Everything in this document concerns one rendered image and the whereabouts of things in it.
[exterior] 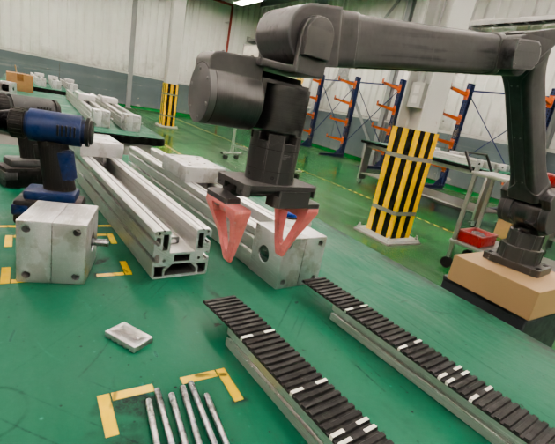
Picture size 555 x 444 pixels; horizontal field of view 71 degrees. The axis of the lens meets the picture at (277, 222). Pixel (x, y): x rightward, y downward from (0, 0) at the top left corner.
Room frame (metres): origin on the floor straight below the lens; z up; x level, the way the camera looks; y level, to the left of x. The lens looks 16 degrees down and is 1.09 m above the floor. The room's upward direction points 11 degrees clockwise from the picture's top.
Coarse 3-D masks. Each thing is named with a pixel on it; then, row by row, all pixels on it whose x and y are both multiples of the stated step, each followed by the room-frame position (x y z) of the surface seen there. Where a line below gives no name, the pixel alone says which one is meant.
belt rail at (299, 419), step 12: (228, 348) 0.43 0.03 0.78; (240, 348) 0.41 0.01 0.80; (240, 360) 0.41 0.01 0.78; (252, 360) 0.39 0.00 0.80; (252, 372) 0.39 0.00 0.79; (264, 372) 0.37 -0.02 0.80; (264, 384) 0.37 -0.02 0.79; (276, 384) 0.36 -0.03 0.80; (276, 396) 0.35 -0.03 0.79; (288, 396) 0.34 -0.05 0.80; (288, 408) 0.34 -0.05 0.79; (300, 408) 0.32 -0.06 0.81; (300, 420) 0.33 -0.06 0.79; (312, 420) 0.31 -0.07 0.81; (300, 432) 0.32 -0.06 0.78; (312, 432) 0.31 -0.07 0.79
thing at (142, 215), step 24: (96, 168) 0.91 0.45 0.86; (120, 168) 0.99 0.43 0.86; (96, 192) 0.89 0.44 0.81; (120, 192) 0.75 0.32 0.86; (144, 192) 0.83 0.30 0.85; (120, 216) 0.73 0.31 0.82; (144, 216) 0.64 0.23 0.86; (168, 216) 0.72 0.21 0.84; (192, 216) 0.69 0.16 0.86; (144, 240) 0.61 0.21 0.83; (168, 240) 0.59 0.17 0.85; (192, 240) 0.63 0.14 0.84; (144, 264) 0.60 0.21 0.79; (168, 264) 0.59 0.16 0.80; (192, 264) 0.64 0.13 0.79
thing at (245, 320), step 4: (240, 316) 0.46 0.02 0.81; (244, 316) 0.46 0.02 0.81; (248, 316) 0.46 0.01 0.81; (252, 316) 0.47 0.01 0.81; (256, 316) 0.47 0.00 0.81; (228, 320) 0.45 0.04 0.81; (232, 320) 0.45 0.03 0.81; (236, 320) 0.45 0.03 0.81; (240, 320) 0.45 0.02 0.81; (244, 320) 0.46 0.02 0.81; (248, 320) 0.45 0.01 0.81; (252, 320) 0.46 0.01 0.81; (256, 320) 0.46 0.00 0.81; (260, 320) 0.46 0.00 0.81; (228, 324) 0.44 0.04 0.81; (232, 324) 0.44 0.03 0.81; (236, 324) 0.44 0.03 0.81; (240, 324) 0.44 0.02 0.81; (244, 324) 0.45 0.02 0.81
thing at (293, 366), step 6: (288, 360) 0.39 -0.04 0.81; (294, 360) 0.39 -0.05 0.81; (300, 360) 0.39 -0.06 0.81; (270, 366) 0.37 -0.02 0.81; (276, 366) 0.37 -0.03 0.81; (282, 366) 0.37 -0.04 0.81; (288, 366) 0.38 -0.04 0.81; (294, 366) 0.38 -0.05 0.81; (300, 366) 0.38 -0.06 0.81; (306, 366) 0.38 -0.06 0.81; (270, 372) 0.36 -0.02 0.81; (276, 372) 0.36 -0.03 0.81; (282, 372) 0.36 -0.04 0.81; (288, 372) 0.37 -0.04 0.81; (294, 372) 0.37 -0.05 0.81; (276, 378) 0.35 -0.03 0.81
